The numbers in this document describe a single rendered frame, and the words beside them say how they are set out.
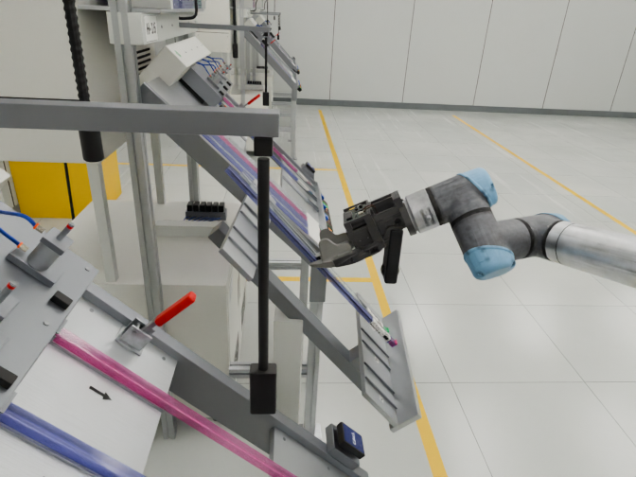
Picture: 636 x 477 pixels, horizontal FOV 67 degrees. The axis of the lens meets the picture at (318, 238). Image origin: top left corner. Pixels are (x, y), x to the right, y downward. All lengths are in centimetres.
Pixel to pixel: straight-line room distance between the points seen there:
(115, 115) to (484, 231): 66
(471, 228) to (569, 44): 834
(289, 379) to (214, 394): 38
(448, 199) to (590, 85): 862
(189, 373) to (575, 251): 62
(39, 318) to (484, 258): 64
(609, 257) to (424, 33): 751
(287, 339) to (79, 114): 76
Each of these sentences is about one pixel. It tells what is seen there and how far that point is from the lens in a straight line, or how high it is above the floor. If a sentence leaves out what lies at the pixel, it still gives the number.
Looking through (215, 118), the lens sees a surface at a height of 135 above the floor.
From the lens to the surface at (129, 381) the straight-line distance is 61.
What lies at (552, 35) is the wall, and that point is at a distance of 897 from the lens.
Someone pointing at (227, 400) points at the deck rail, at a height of 90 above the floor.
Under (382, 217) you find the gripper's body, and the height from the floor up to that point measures 107.
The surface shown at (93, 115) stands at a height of 134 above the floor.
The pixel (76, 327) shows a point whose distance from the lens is 63.
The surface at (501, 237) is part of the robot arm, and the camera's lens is 86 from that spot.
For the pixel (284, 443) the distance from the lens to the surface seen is 76.
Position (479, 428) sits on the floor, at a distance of 205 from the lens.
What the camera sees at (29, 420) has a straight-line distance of 52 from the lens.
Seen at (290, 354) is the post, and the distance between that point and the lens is 103.
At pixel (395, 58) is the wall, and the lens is 814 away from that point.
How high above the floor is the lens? 141
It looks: 26 degrees down
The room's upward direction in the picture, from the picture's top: 3 degrees clockwise
